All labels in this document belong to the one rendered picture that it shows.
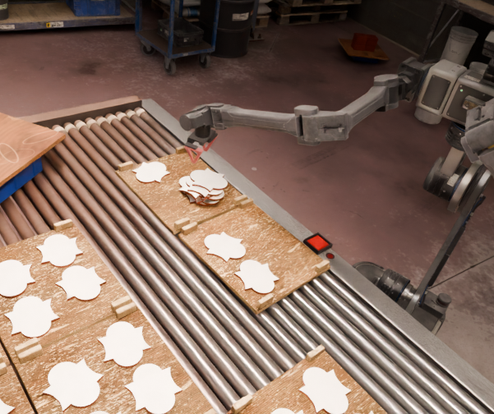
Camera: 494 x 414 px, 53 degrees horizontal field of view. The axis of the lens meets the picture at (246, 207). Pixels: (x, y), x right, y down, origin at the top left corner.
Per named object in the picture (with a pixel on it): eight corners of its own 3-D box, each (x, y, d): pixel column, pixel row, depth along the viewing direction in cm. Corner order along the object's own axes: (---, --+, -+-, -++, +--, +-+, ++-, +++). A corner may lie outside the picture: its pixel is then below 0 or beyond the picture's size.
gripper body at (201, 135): (186, 141, 177) (188, 123, 172) (200, 129, 184) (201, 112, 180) (203, 147, 175) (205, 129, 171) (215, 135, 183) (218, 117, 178)
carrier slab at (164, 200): (188, 152, 215) (188, 149, 214) (249, 204, 193) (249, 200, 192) (115, 173, 195) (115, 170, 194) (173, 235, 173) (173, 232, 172)
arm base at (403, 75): (412, 102, 176) (425, 70, 169) (403, 108, 171) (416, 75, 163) (390, 93, 179) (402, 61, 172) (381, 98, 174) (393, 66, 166)
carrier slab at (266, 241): (251, 204, 193) (251, 201, 192) (330, 269, 171) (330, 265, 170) (177, 237, 172) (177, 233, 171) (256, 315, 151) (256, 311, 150)
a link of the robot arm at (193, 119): (229, 127, 171) (225, 103, 168) (207, 138, 164) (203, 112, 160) (204, 125, 178) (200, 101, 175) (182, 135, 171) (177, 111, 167)
